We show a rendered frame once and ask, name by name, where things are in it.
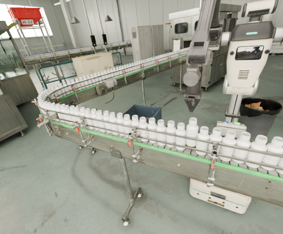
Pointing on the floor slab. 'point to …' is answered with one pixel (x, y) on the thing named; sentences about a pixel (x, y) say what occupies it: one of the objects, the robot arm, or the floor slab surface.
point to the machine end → (176, 31)
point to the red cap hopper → (28, 18)
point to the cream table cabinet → (93, 64)
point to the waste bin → (258, 115)
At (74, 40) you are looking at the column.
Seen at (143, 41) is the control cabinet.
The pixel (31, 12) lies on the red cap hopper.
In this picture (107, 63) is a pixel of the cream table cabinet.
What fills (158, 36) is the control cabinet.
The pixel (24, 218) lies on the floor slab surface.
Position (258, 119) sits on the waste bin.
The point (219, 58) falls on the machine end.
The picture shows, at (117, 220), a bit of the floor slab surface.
